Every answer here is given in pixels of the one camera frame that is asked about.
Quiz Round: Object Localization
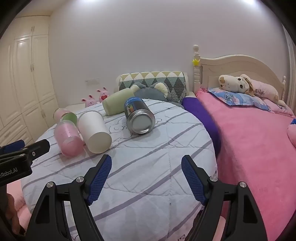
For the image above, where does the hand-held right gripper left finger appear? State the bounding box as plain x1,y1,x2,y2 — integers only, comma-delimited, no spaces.
24,154,113,241

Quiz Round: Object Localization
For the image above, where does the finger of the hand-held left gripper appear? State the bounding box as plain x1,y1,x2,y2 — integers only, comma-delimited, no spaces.
0,140,25,155
21,139,51,160

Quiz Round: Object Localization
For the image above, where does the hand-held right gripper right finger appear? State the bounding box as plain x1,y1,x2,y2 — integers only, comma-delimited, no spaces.
181,154,274,241

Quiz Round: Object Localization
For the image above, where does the white cup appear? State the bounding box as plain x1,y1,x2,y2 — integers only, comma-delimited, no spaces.
77,110,112,154

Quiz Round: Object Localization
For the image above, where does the person's left forearm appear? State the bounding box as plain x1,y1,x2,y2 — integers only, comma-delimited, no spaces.
6,193,20,232

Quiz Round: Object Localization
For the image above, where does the pink plastic bottle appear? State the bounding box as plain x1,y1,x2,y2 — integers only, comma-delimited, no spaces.
53,108,85,158

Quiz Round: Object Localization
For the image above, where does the purple blanket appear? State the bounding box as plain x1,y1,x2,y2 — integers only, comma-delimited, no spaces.
181,97,222,161

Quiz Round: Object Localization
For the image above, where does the pink fleece blanket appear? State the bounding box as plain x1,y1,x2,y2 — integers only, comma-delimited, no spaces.
195,89,296,241

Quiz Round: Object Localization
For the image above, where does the cream wardrobe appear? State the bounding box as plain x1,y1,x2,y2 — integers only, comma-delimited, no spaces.
0,16,59,149

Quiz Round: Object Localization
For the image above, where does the pink bunny plush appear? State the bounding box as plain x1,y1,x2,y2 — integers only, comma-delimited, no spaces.
96,87,110,103
81,94,98,108

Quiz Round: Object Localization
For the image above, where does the blue metal can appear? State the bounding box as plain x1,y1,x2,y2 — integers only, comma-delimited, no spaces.
124,97,156,135

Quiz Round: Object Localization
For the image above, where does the light green bottle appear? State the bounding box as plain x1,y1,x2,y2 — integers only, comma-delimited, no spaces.
102,88,135,116

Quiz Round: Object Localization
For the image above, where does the blue printed pillow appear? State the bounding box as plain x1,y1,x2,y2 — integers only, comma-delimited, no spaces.
208,87,276,113

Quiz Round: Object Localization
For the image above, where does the grey plush toy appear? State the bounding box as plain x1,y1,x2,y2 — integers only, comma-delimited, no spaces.
130,82,184,108

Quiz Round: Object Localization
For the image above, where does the triangle pattern quilted cushion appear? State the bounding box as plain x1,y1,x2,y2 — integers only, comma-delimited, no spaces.
116,71,188,104

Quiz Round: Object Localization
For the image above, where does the cream dog plush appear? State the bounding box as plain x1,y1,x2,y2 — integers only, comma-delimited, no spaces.
218,74,287,107

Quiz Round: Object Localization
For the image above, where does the pink pillow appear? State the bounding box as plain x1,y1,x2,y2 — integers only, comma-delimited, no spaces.
261,98,295,117

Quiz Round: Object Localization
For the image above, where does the cream wooden headboard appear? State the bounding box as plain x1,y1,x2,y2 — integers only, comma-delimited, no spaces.
193,44,287,107

